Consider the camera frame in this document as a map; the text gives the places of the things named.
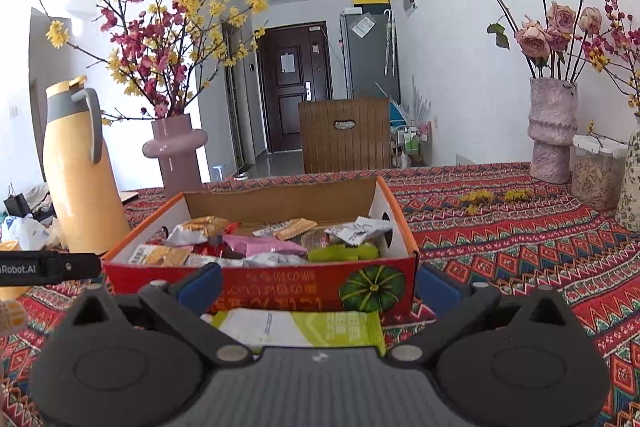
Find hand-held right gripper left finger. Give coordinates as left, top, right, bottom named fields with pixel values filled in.
left=61, top=263, right=253, bottom=366

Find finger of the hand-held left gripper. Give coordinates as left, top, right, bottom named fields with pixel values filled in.
left=41, top=252, right=103, bottom=284

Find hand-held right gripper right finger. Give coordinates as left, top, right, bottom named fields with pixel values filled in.
left=385, top=263, right=577, bottom=366

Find pile of snack packets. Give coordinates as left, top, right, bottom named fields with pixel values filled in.
left=125, top=215, right=394, bottom=269

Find red cardboard box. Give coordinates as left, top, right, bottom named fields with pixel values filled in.
left=101, top=176, right=420, bottom=323

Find long green white snack packet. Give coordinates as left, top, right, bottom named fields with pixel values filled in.
left=212, top=308, right=387, bottom=356

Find white plastic bag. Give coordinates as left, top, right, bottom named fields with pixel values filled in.
left=0, top=214, right=51, bottom=253

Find yellow mug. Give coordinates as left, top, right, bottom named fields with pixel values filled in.
left=0, top=285, right=29, bottom=336

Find small black bag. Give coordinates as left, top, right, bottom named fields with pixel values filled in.
left=3, top=193, right=34, bottom=218

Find yellow thermos jug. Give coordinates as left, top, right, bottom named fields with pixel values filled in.
left=42, top=75, right=132, bottom=257

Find fallen yellow petals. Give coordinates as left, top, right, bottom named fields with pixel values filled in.
left=459, top=188, right=536, bottom=216

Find small storage cart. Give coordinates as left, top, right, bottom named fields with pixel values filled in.
left=392, top=119, right=432, bottom=168

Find wooden chair back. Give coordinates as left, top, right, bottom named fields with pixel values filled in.
left=298, top=96, right=392, bottom=174

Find purple textured vase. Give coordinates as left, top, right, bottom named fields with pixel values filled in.
left=528, top=76, right=579, bottom=186

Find clear lidded food container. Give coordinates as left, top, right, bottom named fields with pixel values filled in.
left=570, top=134, right=629, bottom=210

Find dark brown door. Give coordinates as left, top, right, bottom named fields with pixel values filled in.
left=258, top=21, right=334, bottom=154

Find floral print vase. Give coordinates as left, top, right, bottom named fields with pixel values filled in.
left=614, top=114, right=640, bottom=233

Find grey refrigerator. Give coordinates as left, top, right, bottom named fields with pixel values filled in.
left=339, top=9, right=401, bottom=100

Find pink and yellow blossom branches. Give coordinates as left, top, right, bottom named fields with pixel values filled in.
left=34, top=0, right=271, bottom=120

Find white umbrella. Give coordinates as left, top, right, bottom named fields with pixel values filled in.
left=383, top=9, right=399, bottom=76

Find dried pink roses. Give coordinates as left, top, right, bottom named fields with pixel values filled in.
left=457, top=0, right=614, bottom=80

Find paper sheet on refrigerator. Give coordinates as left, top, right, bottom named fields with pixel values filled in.
left=352, top=15, right=376, bottom=39

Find red and yellow berry branches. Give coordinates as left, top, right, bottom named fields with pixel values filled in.
left=582, top=0, right=640, bottom=118

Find pink ring vase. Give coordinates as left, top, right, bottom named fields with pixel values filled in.
left=142, top=113, right=209, bottom=198

